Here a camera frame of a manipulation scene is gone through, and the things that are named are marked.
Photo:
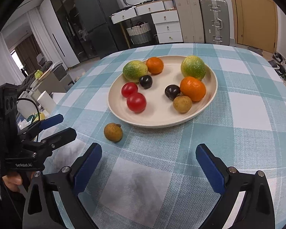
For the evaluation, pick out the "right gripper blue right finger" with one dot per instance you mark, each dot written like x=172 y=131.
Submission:
x=226 y=181

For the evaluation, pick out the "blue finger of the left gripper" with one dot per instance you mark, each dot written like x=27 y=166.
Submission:
x=50 y=122

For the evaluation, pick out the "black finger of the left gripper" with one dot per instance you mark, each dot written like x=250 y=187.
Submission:
x=59 y=139

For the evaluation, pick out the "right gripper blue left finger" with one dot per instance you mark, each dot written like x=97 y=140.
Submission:
x=71 y=181

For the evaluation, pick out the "red tomato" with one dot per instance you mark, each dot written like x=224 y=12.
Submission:
x=136 y=102
x=128 y=89

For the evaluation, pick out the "yellow-green guava fruit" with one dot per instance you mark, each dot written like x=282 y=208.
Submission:
x=135 y=69

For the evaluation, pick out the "brown longan fruit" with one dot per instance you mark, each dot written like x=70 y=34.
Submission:
x=182 y=104

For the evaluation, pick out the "dark purple plum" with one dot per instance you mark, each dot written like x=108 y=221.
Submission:
x=146 y=81
x=172 y=91

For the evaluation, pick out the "orange mandarin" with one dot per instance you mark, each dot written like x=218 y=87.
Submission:
x=193 y=88
x=155 y=65

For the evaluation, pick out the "green-orange round citrus fruit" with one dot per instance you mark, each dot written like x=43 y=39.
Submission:
x=193 y=66

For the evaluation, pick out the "person's left hand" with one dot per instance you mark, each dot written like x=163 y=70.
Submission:
x=13 y=181

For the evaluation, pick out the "white paper towel roll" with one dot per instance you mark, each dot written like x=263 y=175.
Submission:
x=46 y=101

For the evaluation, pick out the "brown longan near plate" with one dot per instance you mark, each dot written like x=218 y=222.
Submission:
x=113 y=132

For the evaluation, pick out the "cream round plate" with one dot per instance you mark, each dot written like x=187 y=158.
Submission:
x=159 y=111

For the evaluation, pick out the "black refrigerator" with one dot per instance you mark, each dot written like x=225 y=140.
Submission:
x=105 y=37

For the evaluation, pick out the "woven laundry basket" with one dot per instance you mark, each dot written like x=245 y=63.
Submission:
x=140 y=33

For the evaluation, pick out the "dark glass wardrobe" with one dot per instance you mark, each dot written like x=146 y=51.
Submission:
x=69 y=19

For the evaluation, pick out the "white drawer desk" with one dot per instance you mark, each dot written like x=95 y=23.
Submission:
x=164 y=16

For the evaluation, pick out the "wooden door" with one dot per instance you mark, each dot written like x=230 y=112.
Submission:
x=255 y=23

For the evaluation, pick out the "silver suitcase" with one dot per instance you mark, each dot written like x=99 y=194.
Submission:
x=216 y=25

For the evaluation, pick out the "beige suitcase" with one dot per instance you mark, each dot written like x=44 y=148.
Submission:
x=190 y=18

